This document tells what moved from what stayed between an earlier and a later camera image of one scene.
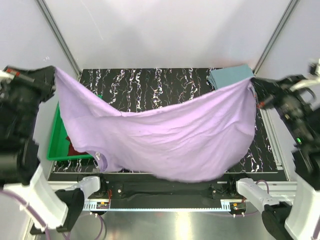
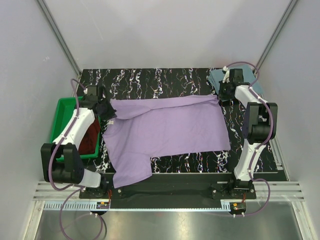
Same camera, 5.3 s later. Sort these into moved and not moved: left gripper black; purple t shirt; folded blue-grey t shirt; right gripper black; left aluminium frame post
Moved: right gripper black; purple t shirt; left gripper black
Not moved: folded blue-grey t shirt; left aluminium frame post
